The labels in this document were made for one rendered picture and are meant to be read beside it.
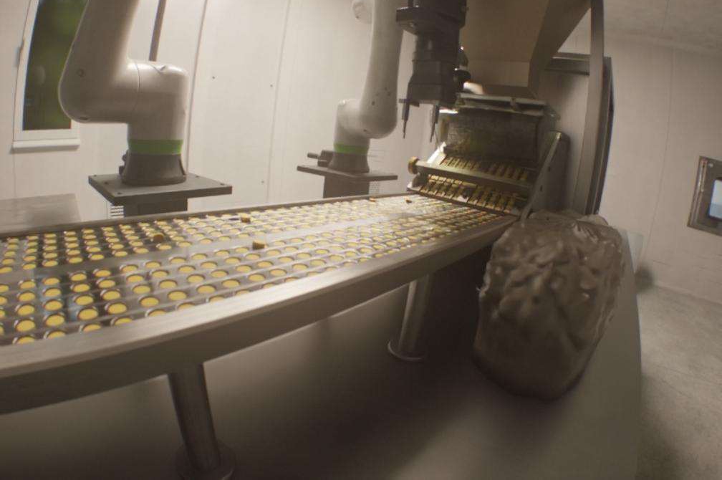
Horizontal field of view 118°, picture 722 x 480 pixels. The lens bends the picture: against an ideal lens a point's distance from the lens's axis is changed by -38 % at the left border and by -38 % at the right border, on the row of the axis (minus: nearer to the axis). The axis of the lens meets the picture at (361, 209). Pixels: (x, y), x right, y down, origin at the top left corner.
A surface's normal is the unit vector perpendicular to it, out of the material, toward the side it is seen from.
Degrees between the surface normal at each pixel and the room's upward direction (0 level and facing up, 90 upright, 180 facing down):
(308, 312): 90
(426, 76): 87
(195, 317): 0
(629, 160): 90
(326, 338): 0
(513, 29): 118
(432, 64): 98
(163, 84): 86
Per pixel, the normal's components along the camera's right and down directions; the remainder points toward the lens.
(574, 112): -0.66, 0.08
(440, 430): 0.11, -0.97
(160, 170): 0.71, -0.13
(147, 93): 0.89, 0.30
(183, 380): 0.37, 0.24
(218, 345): 0.74, 0.22
